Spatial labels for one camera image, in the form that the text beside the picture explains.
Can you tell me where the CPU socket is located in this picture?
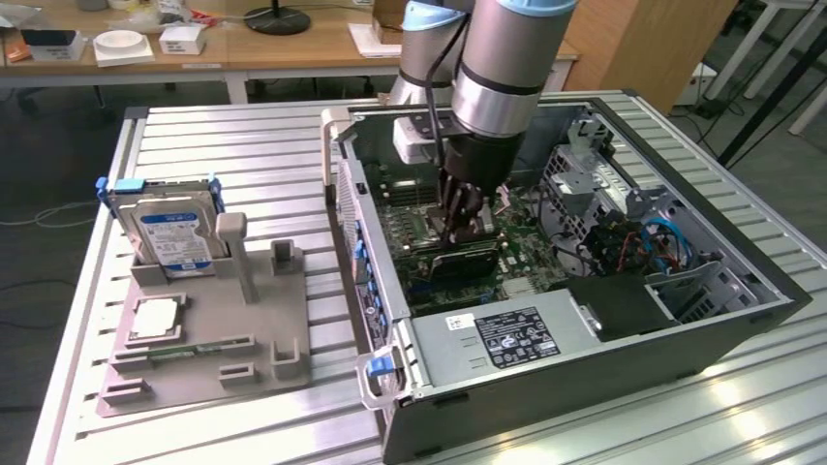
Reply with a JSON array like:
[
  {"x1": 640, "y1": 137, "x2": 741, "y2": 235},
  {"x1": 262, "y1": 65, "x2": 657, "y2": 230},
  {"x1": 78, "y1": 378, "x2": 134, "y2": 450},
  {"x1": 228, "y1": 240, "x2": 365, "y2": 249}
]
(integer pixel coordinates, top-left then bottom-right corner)
[{"x1": 418, "y1": 205, "x2": 446, "y2": 241}]

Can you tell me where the green RAM stick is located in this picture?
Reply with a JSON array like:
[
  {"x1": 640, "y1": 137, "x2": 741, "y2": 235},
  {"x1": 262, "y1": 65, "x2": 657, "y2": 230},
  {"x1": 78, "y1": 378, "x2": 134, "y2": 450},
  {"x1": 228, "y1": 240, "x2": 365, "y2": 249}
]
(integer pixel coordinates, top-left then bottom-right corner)
[{"x1": 148, "y1": 338, "x2": 250, "y2": 364}]

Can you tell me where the black wire bundle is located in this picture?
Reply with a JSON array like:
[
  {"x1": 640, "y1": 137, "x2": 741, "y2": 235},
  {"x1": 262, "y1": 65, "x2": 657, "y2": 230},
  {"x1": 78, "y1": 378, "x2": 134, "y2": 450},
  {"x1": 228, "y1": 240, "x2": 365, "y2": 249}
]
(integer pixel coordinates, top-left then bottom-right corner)
[{"x1": 552, "y1": 212, "x2": 638, "y2": 280}]

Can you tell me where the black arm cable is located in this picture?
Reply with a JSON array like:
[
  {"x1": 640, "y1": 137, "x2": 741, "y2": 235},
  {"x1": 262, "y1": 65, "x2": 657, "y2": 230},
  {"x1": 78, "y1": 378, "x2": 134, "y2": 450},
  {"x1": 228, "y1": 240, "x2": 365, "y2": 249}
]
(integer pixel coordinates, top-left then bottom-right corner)
[{"x1": 424, "y1": 18, "x2": 472, "y2": 164}]

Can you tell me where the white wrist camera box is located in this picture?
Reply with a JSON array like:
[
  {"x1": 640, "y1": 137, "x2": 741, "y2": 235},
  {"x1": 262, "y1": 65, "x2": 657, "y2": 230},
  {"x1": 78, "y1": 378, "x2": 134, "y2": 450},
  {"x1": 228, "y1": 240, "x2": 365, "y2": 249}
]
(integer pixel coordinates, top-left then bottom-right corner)
[{"x1": 392, "y1": 115, "x2": 453, "y2": 165}]

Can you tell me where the silver power supply unit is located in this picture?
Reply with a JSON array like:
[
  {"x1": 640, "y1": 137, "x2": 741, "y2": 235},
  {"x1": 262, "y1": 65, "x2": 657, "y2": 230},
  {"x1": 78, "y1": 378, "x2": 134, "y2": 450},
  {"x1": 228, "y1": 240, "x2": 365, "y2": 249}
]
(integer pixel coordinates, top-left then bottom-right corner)
[{"x1": 402, "y1": 290, "x2": 605, "y2": 388}]

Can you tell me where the black graphics card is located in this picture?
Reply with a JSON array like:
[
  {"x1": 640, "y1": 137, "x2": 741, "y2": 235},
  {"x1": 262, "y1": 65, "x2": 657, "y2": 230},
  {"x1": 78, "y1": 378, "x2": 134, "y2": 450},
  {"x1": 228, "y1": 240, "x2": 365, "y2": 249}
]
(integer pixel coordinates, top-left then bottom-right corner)
[{"x1": 418, "y1": 241, "x2": 504, "y2": 286}]

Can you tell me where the black plastic shroud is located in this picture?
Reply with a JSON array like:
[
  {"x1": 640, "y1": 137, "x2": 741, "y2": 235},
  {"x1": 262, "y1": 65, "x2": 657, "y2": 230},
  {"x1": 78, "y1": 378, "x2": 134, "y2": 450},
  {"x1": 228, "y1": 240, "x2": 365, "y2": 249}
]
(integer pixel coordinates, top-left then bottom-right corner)
[{"x1": 565, "y1": 271, "x2": 681, "y2": 344}]

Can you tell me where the white box red button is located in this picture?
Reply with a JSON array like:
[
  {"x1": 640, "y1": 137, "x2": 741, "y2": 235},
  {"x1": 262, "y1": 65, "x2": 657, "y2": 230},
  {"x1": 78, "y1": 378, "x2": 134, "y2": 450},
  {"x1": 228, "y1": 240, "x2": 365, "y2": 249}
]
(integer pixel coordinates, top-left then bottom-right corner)
[{"x1": 688, "y1": 62, "x2": 720, "y2": 103}]

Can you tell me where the white round dish on base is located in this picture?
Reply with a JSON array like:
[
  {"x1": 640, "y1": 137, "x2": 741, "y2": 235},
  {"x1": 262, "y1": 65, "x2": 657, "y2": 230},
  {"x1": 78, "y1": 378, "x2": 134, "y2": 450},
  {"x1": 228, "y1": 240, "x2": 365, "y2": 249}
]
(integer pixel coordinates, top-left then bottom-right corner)
[{"x1": 92, "y1": 31, "x2": 156, "y2": 68}]

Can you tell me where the metal socket cover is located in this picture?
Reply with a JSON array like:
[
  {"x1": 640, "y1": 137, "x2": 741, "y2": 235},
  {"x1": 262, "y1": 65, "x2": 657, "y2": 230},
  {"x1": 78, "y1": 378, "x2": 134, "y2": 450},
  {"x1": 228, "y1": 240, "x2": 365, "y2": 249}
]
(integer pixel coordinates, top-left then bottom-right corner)
[{"x1": 474, "y1": 183, "x2": 513, "y2": 233}]

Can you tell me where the blue wire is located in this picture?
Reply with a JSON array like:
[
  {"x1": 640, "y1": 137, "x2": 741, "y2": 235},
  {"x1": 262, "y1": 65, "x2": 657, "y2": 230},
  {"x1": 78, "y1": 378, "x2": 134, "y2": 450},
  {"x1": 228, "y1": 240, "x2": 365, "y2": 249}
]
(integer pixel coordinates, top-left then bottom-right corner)
[{"x1": 638, "y1": 217, "x2": 696, "y2": 272}]

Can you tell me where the brown cardboard box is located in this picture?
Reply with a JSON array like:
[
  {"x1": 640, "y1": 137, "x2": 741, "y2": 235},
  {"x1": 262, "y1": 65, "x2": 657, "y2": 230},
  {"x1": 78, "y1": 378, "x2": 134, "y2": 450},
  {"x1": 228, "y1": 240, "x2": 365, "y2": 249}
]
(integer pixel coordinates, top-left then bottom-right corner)
[{"x1": 372, "y1": 0, "x2": 408, "y2": 45}]

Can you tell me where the hard disk blue label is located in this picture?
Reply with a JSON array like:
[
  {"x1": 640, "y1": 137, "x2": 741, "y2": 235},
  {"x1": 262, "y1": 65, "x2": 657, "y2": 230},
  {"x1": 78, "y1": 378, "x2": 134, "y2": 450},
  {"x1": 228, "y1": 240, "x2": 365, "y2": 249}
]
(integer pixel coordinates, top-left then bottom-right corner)
[{"x1": 112, "y1": 186, "x2": 218, "y2": 280}]

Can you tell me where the wooden cabinet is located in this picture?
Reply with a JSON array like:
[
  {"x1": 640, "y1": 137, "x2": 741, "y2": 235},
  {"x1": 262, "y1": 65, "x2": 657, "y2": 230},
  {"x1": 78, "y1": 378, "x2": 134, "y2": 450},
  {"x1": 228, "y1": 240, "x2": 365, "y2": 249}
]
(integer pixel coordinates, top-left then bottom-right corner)
[{"x1": 560, "y1": 0, "x2": 741, "y2": 117}]

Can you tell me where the small white cardboard box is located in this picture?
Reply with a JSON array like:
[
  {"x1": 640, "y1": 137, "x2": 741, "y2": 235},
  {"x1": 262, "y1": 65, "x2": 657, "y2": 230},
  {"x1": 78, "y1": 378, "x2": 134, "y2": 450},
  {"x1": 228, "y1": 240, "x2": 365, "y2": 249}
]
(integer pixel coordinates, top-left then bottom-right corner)
[{"x1": 157, "y1": 24, "x2": 209, "y2": 55}]

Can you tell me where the silver chipset heatsink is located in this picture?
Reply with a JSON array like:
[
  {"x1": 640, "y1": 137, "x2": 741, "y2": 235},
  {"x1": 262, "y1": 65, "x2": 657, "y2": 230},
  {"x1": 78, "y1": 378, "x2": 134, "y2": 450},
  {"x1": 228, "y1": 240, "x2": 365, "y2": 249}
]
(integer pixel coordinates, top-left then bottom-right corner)
[{"x1": 497, "y1": 276, "x2": 541, "y2": 297}]

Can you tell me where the wooden desk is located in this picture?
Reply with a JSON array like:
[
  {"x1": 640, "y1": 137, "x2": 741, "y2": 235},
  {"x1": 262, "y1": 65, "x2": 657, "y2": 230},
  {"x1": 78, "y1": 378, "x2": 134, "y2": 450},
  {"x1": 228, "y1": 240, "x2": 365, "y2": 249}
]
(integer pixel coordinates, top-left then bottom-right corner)
[{"x1": 0, "y1": 0, "x2": 581, "y2": 106}]

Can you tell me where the blue disk caddy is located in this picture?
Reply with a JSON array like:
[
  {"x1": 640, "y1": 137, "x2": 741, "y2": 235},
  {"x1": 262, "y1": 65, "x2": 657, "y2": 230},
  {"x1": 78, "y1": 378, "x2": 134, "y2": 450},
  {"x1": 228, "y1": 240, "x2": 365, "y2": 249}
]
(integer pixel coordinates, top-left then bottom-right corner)
[{"x1": 94, "y1": 176, "x2": 226, "y2": 253}]

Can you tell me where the low silver disk bay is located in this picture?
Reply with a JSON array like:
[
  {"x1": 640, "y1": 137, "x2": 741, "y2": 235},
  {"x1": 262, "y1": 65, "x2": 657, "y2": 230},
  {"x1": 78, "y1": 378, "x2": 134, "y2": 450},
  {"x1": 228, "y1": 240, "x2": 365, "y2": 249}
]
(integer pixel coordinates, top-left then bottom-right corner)
[{"x1": 641, "y1": 256, "x2": 776, "y2": 326}]

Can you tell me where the white floor cable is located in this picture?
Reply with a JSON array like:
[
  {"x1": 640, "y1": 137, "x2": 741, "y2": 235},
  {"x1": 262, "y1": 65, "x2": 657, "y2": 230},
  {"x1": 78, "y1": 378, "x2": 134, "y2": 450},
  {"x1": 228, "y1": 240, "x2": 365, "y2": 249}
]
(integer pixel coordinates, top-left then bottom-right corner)
[{"x1": 0, "y1": 201, "x2": 104, "y2": 229}]

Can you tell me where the black round lamp base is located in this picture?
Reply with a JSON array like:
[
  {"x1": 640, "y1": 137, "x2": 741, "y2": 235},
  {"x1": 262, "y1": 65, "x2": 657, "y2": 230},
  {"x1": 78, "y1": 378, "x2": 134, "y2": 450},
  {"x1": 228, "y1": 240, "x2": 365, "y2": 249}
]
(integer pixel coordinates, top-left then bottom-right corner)
[{"x1": 242, "y1": 0, "x2": 312, "y2": 36}]

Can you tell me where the green motherboard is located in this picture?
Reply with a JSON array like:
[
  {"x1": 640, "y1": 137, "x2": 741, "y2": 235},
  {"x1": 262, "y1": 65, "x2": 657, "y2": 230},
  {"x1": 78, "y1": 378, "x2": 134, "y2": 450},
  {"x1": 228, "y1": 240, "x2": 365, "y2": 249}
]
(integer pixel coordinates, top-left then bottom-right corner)
[{"x1": 366, "y1": 159, "x2": 569, "y2": 316}]

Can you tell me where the silver CPU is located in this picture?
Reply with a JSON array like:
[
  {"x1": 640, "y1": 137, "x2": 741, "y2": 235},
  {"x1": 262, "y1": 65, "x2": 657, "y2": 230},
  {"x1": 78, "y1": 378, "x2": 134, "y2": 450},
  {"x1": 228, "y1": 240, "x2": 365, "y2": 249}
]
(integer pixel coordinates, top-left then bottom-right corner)
[{"x1": 132, "y1": 298, "x2": 186, "y2": 340}]

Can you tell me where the grey plastic parts rack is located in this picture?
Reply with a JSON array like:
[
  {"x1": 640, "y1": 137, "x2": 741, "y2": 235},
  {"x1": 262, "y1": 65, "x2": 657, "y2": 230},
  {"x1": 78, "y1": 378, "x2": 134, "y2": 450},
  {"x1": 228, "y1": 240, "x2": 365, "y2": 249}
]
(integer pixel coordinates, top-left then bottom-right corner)
[{"x1": 94, "y1": 210, "x2": 317, "y2": 420}]

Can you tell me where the tall silver disk bay cage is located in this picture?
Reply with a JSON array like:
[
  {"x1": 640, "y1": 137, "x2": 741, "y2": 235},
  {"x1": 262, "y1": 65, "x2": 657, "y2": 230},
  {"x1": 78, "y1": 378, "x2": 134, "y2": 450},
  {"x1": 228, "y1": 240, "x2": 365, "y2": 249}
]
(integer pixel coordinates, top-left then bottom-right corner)
[{"x1": 540, "y1": 115, "x2": 646, "y2": 243}]

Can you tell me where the white box dark lid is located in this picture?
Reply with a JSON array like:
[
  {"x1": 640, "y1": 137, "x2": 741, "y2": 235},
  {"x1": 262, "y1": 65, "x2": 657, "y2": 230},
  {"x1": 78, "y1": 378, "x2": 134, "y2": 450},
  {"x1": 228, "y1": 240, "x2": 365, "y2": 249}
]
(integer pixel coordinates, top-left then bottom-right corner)
[{"x1": 18, "y1": 28, "x2": 86, "y2": 63}]

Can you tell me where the black slanted pole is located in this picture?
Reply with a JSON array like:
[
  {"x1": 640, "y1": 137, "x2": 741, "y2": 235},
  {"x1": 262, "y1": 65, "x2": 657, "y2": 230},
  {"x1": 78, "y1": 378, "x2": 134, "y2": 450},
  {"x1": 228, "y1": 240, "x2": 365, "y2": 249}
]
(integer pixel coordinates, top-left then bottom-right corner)
[{"x1": 716, "y1": 28, "x2": 827, "y2": 166}]

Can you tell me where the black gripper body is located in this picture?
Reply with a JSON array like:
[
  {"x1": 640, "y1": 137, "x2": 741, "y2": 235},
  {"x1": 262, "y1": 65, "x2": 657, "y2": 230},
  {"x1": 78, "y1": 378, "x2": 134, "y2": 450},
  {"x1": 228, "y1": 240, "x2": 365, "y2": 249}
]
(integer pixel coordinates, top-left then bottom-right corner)
[{"x1": 440, "y1": 131, "x2": 524, "y2": 191}]

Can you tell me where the white table frame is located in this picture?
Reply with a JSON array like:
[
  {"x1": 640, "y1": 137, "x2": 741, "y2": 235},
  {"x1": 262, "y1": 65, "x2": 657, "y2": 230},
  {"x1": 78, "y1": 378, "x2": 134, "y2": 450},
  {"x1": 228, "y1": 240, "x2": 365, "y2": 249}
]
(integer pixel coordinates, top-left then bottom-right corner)
[{"x1": 700, "y1": 0, "x2": 827, "y2": 137}]

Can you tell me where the white paper stack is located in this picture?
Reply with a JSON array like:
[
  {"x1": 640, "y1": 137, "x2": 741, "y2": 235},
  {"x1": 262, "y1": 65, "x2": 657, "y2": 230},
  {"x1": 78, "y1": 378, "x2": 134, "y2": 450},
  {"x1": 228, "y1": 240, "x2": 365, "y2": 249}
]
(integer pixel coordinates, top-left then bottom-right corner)
[{"x1": 348, "y1": 21, "x2": 405, "y2": 59}]

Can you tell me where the black open PC case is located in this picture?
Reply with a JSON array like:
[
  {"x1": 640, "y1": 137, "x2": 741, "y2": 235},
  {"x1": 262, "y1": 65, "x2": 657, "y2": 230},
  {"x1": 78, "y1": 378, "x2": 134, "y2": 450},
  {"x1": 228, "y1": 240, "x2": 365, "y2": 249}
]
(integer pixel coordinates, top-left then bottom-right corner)
[{"x1": 320, "y1": 94, "x2": 813, "y2": 465}]

